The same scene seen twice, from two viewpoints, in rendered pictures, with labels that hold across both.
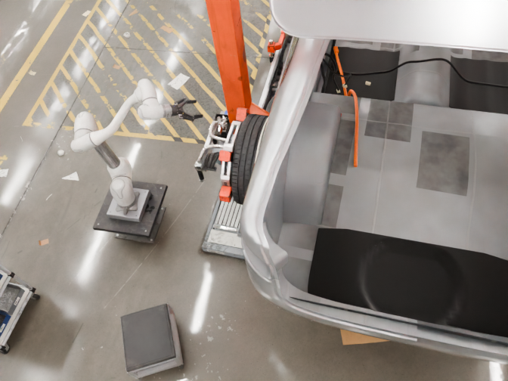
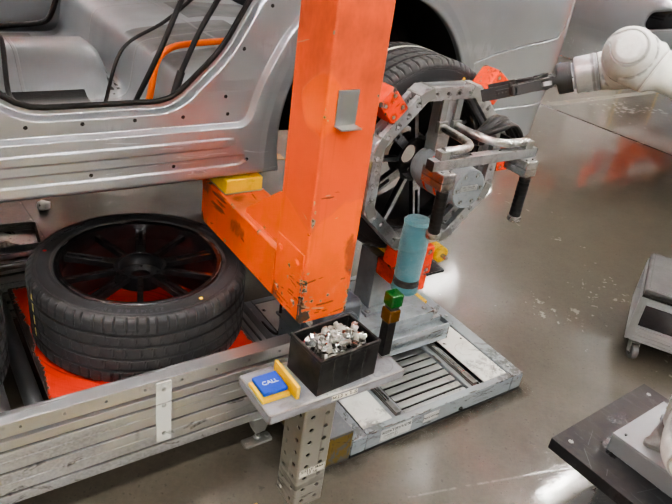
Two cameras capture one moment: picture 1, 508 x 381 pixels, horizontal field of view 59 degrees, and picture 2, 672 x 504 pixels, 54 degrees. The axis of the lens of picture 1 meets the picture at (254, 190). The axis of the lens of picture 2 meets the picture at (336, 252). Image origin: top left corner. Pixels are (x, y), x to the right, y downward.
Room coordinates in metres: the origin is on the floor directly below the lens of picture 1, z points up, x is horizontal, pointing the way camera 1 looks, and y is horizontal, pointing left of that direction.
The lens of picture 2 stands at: (3.86, 0.89, 1.60)
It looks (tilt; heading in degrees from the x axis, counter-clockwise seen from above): 29 degrees down; 211
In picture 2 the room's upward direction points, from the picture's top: 8 degrees clockwise
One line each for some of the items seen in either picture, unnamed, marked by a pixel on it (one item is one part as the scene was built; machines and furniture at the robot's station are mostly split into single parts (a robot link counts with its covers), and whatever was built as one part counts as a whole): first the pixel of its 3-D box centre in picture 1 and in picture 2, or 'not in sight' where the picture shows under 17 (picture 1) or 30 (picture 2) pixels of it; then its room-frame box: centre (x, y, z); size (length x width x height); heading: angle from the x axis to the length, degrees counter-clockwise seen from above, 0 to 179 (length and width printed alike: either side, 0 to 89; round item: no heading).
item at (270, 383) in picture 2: not in sight; (269, 385); (2.80, 0.12, 0.47); 0.07 x 0.07 x 0.02; 68
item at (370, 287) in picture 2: not in sight; (374, 280); (1.94, -0.07, 0.32); 0.40 x 0.30 x 0.28; 158
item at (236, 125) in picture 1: (236, 157); (431, 167); (2.00, 0.08, 0.85); 0.54 x 0.07 x 0.54; 158
